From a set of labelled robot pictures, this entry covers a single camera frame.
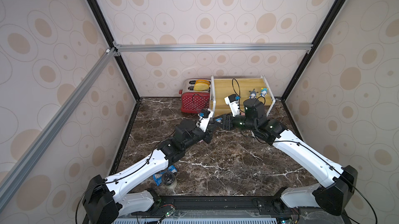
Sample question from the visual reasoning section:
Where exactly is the Doraemon figure grey costume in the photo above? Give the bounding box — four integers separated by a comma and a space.
249, 89, 258, 99

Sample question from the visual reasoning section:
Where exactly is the Doraemon figure teal ball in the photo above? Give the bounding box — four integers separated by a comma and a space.
260, 88, 269, 98

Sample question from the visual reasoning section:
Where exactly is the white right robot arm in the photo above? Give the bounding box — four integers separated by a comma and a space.
212, 98, 358, 216

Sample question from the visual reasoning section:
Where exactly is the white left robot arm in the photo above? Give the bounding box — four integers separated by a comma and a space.
80, 118, 222, 224

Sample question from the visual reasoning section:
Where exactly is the white metal wooden shelf rack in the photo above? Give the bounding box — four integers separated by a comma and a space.
208, 75, 276, 140

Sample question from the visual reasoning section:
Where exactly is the red polka dot toaster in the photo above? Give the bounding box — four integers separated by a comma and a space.
179, 79, 211, 113

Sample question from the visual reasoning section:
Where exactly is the clear tape roll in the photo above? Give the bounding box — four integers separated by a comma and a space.
161, 171, 177, 190

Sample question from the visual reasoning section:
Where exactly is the blue plastic wrapper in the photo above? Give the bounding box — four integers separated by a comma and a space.
152, 165, 178, 186

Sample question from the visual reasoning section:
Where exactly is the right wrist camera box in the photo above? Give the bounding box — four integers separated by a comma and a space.
224, 94, 241, 117

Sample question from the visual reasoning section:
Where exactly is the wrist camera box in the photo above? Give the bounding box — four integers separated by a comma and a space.
196, 109, 214, 132
224, 94, 241, 117

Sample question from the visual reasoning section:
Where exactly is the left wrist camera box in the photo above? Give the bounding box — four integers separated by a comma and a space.
196, 109, 214, 132

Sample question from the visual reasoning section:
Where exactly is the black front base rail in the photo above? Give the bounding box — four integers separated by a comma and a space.
84, 195, 352, 224

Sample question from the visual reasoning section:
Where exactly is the silver aluminium rail back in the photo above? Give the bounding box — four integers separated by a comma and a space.
116, 43, 313, 53

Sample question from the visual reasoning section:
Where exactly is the silver aluminium rail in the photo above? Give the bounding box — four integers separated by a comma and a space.
116, 43, 313, 53
1, 47, 116, 211

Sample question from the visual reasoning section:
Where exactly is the black corner frame post right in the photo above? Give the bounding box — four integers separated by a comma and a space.
281, 0, 347, 102

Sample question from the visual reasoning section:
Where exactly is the black corner frame post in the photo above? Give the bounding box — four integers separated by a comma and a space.
281, 0, 347, 102
86, 0, 140, 101

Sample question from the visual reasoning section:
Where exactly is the black corner frame post left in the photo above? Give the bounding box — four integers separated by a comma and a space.
86, 0, 140, 101

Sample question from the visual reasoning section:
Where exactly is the silver aluminium rail left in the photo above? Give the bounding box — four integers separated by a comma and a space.
1, 47, 116, 211

